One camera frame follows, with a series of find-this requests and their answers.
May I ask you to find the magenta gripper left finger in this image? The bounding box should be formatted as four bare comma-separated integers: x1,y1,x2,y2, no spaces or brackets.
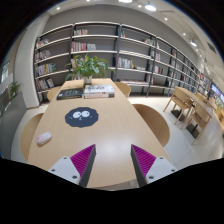
49,144,96,187

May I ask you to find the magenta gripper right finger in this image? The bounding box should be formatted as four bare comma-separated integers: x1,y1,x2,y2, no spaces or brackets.
131,144,177,187

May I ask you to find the pink white computer mouse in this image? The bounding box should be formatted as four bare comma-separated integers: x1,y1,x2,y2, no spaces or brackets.
36,132,52,145

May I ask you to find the dark round cartoon mouse pad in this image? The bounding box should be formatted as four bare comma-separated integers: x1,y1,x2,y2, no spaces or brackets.
65,107,99,128

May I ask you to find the wooden chair near right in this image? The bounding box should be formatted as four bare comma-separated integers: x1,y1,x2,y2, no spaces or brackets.
133,104,170,146

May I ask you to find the wooden chair near left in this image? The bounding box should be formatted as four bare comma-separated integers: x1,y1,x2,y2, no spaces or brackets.
20,113,43,159

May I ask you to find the black book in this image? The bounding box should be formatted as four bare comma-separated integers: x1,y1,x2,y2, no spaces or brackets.
56,88,83,100

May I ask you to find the wooden chair far left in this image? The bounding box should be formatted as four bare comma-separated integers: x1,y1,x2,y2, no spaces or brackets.
47,86,61,102

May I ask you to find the wooden chair far right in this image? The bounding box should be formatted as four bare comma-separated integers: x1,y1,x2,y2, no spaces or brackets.
115,82,131,97

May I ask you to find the green potted plant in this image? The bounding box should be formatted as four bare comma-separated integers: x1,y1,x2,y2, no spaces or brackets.
65,55,114,81

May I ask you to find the small plant at left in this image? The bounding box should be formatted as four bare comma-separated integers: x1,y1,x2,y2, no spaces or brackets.
10,81,21,98

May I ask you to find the large wall bookshelf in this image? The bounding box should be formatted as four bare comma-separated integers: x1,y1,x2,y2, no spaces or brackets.
34,21,202,101

